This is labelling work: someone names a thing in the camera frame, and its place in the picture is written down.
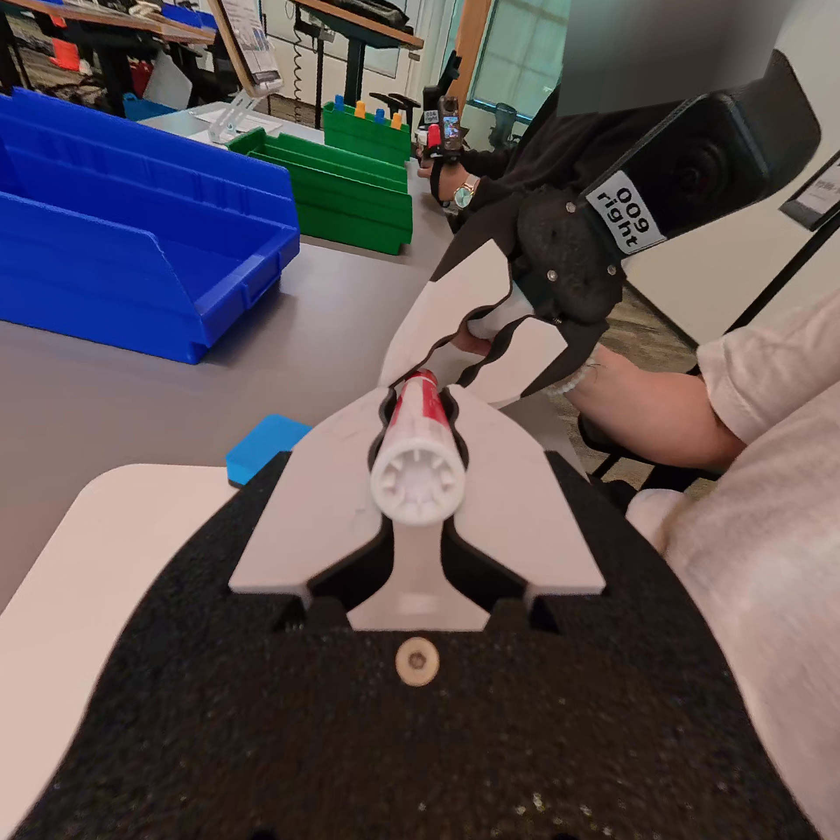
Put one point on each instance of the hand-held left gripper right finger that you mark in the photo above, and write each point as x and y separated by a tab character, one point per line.
525	512

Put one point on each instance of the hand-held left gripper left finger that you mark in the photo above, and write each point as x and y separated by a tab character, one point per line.
315	499

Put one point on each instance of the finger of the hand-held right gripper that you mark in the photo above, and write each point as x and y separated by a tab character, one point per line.
446	295
525	361

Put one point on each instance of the blue foam eraser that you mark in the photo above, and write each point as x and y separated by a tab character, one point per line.
262	446

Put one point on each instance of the red marker cap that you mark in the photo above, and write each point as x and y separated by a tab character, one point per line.
423	377

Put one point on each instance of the red dry-erase marker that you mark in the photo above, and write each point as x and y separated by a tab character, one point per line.
418	485

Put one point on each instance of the white whiteboard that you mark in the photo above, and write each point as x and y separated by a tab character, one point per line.
85	558

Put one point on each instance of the blue plastic bin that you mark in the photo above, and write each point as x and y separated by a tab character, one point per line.
98	249

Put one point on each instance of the person's right forearm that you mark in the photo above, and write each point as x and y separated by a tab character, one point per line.
656	413

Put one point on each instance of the person's right hand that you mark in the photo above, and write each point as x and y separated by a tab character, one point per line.
472	342

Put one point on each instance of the black office chair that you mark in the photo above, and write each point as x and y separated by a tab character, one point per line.
505	124

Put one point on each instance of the small device with screen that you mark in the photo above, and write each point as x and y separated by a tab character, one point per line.
449	124

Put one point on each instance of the small green plastic bin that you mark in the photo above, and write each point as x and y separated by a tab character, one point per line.
364	141

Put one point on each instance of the clear acrylic stand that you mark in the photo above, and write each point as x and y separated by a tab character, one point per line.
229	118

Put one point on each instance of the black leg standing desk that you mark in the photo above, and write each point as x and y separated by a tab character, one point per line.
354	26

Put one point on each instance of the printed banner stand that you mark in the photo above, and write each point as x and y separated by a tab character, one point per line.
253	46

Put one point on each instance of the small blue bin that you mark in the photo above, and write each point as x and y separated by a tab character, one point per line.
187	14

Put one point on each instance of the long wooden desk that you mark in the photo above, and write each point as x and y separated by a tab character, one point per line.
98	16

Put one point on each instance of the wooden post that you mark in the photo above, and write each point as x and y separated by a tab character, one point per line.
472	52

